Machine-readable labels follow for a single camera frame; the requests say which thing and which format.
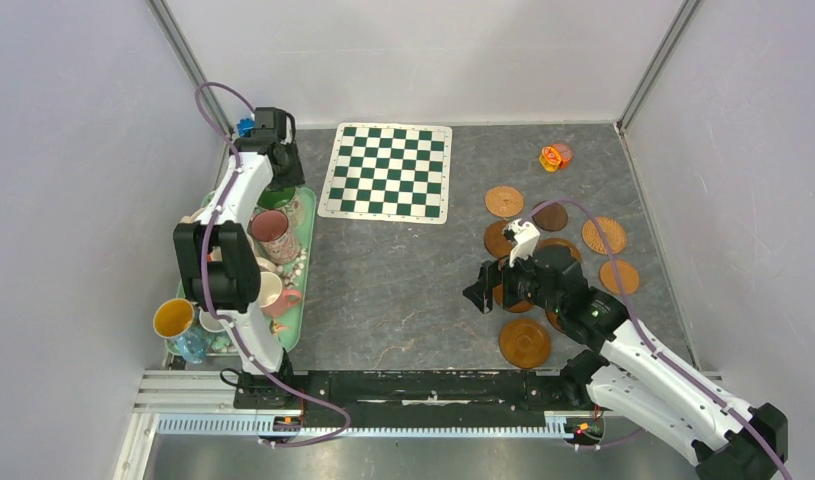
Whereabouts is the beige mug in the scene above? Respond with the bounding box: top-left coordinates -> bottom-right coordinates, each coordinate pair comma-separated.
180,208 -> 204,224

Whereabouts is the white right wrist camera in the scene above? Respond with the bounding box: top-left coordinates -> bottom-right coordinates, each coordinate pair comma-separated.
503,219 -> 540,267

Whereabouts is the orange pink toy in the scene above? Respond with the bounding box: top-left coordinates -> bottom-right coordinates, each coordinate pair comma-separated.
539,143 -> 573,173

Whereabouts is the blue toy block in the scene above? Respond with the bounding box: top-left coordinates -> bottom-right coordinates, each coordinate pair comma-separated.
237,117 -> 255,137

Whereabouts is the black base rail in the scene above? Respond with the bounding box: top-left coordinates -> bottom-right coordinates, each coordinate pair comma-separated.
231,370 -> 594,429

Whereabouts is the green white chessboard mat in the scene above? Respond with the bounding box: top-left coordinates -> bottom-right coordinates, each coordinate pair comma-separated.
317,122 -> 453,225

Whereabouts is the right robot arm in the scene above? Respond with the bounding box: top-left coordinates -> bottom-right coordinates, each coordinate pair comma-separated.
463,246 -> 790,479

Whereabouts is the woven rattan coaster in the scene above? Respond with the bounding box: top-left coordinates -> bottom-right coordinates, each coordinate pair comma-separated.
582,216 -> 628,255
484,185 -> 524,218

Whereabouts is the green floral tray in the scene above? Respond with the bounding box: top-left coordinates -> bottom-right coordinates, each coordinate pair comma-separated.
176,186 -> 318,357

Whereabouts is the brown wooden ridged coaster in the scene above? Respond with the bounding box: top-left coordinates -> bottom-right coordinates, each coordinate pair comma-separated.
536,237 -> 582,263
498,317 -> 552,369
545,310 -> 565,334
483,220 -> 513,259

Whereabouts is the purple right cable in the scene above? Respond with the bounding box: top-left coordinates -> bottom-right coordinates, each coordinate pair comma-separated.
516,196 -> 796,480

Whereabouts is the pink mug cream interior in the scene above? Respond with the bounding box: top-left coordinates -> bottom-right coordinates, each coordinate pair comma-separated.
257,272 -> 303,319

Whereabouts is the yellow interior mug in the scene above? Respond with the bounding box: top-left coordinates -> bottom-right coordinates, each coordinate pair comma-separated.
152,298 -> 195,339

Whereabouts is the plain orange cork coaster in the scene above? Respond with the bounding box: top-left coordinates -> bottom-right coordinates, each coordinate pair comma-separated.
599,260 -> 641,295

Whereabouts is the green interior cartoon mug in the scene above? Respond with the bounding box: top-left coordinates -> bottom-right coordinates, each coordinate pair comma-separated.
257,186 -> 306,228

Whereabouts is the purple cable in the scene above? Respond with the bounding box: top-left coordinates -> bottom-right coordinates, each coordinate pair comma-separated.
516,196 -> 796,480
193,81 -> 353,450

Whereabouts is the dark walnut coaster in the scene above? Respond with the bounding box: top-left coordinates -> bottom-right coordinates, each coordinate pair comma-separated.
531,202 -> 569,232

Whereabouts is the pink ghost pattern mug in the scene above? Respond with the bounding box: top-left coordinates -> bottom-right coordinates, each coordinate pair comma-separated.
250,210 -> 301,265

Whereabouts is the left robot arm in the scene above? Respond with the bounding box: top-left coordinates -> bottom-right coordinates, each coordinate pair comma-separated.
173,135 -> 300,409

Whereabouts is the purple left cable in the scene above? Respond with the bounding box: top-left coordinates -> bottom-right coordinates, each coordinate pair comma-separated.
193,81 -> 353,450

